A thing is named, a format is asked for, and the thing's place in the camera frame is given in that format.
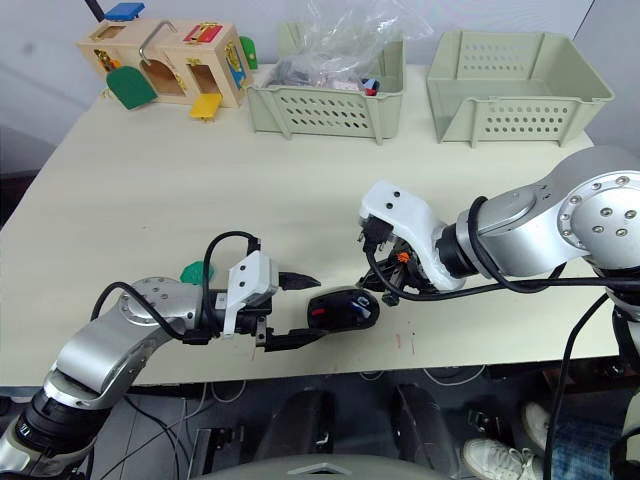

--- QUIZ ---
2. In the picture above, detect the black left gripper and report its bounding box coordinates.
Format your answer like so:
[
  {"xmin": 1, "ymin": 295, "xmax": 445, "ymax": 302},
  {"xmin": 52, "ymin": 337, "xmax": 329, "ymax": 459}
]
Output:
[{"xmin": 234, "ymin": 272, "xmax": 327, "ymax": 353}]

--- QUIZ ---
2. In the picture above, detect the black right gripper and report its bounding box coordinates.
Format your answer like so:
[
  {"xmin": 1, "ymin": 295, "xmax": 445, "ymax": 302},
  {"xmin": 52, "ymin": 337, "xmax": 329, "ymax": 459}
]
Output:
[{"xmin": 355, "ymin": 248, "xmax": 431, "ymax": 307}]

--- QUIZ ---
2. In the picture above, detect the black mouse base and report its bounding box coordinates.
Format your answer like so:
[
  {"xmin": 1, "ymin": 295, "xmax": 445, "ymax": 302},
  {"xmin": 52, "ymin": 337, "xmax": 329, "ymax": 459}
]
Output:
[{"xmin": 305, "ymin": 285, "xmax": 381, "ymax": 333}]

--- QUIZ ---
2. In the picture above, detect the green plastic piece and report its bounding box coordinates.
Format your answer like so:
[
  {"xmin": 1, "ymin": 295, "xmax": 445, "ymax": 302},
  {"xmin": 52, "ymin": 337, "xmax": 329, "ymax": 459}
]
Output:
[{"xmin": 179, "ymin": 259, "xmax": 217, "ymax": 285}]

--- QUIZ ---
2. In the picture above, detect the pale green crate with bag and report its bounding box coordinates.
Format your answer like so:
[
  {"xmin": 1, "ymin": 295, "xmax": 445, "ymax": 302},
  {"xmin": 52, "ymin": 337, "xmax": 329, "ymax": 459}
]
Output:
[{"xmin": 246, "ymin": 20, "xmax": 407, "ymax": 147}]

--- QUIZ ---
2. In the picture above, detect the white sneaker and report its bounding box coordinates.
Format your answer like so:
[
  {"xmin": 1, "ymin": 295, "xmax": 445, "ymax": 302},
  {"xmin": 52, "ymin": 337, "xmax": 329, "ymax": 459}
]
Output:
[
  {"xmin": 521, "ymin": 401, "xmax": 554, "ymax": 454},
  {"xmin": 460, "ymin": 436, "xmax": 547, "ymax": 480}
]

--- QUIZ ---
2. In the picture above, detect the empty pale green crate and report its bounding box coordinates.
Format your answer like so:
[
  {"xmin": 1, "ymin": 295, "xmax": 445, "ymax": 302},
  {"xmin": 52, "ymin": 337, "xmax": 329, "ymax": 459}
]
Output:
[{"xmin": 425, "ymin": 29, "xmax": 616, "ymax": 150}]

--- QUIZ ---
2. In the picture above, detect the clear plastic bag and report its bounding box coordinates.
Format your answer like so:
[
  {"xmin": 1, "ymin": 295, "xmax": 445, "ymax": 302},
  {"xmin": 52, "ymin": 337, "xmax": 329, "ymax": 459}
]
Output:
[{"xmin": 271, "ymin": 0, "xmax": 435, "ymax": 93}]

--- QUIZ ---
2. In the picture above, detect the blue jeans leg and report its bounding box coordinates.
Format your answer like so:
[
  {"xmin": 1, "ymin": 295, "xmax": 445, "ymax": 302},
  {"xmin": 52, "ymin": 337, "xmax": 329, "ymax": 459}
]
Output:
[{"xmin": 548, "ymin": 418, "xmax": 632, "ymax": 480}]

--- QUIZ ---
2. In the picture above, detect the wooden lock box toy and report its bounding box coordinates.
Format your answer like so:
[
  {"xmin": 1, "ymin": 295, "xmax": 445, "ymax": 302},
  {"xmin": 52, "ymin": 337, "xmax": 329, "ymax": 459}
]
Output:
[{"xmin": 75, "ymin": 2, "xmax": 259, "ymax": 123}]

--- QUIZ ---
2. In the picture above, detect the black pole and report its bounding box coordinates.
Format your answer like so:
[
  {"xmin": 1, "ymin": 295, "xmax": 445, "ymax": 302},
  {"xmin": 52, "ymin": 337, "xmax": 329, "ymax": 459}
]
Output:
[{"xmin": 84, "ymin": 0, "xmax": 110, "ymax": 24}]

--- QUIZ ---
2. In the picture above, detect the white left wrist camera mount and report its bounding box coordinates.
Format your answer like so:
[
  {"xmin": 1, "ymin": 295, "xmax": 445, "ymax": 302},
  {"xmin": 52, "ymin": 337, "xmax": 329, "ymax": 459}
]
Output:
[{"xmin": 223, "ymin": 251, "xmax": 280, "ymax": 342}]

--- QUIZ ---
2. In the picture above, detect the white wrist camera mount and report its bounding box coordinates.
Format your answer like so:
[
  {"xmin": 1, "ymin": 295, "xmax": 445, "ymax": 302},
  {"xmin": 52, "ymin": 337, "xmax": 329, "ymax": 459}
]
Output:
[
  {"xmin": 223, "ymin": 251, "xmax": 280, "ymax": 342},
  {"xmin": 358, "ymin": 180, "xmax": 469, "ymax": 292}
]

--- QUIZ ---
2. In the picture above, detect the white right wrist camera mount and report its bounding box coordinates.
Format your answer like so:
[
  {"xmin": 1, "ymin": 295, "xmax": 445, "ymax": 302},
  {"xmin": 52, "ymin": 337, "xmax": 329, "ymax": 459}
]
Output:
[{"xmin": 358, "ymin": 180, "xmax": 469, "ymax": 292}]

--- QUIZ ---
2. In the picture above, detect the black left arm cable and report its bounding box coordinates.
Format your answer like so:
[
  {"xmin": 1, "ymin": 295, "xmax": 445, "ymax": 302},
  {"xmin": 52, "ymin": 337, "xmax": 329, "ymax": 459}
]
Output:
[{"xmin": 89, "ymin": 230, "xmax": 263, "ymax": 347}]

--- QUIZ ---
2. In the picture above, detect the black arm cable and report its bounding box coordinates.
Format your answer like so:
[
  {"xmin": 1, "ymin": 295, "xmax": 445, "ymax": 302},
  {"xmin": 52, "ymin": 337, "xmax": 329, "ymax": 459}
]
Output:
[
  {"xmin": 89, "ymin": 230, "xmax": 263, "ymax": 347},
  {"xmin": 363, "ymin": 196, "xmax": 640, "ymax": 302}
]

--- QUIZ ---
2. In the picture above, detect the white floor cable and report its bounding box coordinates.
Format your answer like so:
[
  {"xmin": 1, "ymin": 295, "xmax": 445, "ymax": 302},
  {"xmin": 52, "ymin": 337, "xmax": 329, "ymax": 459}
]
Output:
[{"xmin": 423, "ymin": 363, "xmax": 489, "ymax": 387}]

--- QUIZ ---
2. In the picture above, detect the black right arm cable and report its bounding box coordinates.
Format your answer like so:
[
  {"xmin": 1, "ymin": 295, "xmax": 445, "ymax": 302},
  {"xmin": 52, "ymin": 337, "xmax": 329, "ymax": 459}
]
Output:
[{"xmin": 363, "ymin": 196, "xmax": 640, "ymax": 302}]

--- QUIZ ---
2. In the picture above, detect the black hanging cable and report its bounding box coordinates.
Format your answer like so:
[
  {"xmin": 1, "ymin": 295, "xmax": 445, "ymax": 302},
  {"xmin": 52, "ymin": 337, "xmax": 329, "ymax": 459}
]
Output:
[{"xmin": 543, "ymin": 292, "xmax": 614, "ymax": 480}]

